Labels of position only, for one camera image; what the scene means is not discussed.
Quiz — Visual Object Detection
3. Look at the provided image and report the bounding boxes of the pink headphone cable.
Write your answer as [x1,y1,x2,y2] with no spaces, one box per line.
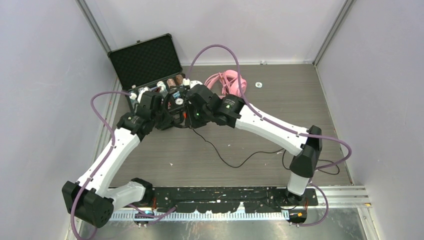
[218,71,234,97]

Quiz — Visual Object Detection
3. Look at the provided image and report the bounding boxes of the black poker chip case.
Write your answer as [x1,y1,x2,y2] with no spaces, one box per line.
[107,33,188,92]

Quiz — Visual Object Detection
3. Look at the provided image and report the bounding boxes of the black headphones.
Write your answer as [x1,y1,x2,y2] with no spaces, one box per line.
[162,86,193,129]

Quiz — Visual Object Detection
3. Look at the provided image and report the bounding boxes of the pink headphones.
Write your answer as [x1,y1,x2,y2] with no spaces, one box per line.
[204,69,247,99]

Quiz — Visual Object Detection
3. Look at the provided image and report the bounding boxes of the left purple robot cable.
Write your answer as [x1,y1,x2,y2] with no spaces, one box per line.
[70,91,138,240]

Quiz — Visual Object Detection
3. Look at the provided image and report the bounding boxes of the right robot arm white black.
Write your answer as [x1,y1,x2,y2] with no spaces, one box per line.
[184,84,323,205]

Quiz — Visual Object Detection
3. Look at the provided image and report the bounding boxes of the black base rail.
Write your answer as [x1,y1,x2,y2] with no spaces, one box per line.
[140,186,319,214]

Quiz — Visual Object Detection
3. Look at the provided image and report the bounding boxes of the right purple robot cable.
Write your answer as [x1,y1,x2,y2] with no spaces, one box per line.
[187,44,353,228]

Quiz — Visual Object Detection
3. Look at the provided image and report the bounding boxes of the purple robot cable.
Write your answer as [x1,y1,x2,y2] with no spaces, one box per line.
[187,44,353,228]
[70,91,138,240]

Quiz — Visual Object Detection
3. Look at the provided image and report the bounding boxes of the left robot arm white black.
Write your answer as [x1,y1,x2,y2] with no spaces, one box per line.
[61,91,163,228]

